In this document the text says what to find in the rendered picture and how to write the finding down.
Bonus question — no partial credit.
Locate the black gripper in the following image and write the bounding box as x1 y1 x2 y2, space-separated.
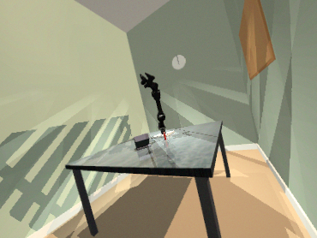
140 73 155 87

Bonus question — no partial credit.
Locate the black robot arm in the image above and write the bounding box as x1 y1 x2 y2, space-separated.
151 82 166 134

